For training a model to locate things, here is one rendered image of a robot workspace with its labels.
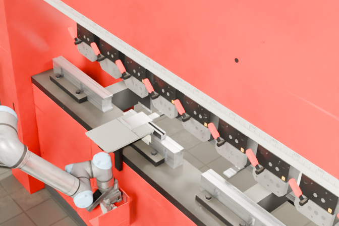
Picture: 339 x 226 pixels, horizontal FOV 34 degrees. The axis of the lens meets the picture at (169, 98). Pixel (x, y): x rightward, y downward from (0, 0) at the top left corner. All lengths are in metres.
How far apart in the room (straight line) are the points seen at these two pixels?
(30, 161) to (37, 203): 1.62
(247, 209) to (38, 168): 0.85
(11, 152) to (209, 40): 0.82
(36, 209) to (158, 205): 1.26
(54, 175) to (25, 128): 1.31
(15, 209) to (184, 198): 1.52
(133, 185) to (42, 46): 1.01
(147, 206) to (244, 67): 1.00
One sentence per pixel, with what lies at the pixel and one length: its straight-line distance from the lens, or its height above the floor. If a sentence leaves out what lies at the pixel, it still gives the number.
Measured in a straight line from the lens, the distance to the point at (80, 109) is 2.94.
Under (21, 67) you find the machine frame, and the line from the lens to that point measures 3.19.
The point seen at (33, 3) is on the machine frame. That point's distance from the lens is 3.07.
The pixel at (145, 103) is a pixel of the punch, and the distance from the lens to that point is 2.57.
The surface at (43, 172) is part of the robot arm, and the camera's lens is 2.11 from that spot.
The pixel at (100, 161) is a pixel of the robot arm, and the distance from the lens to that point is 2.29.
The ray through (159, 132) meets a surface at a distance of 2.57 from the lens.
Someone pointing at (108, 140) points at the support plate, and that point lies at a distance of 2.52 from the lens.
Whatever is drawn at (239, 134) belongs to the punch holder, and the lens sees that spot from 2.09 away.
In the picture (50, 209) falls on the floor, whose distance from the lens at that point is 3.64.
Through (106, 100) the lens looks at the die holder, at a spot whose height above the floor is 0.94.
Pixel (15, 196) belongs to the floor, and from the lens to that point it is 3.75.
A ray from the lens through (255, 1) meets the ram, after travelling 1.83.
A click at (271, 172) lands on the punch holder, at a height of 1.24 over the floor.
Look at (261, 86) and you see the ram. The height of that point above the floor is 1.56.
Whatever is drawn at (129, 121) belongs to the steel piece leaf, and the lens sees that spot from 2.63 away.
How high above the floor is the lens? 2.59
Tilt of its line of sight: 35 degrees down
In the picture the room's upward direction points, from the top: 3 degrees clockwise
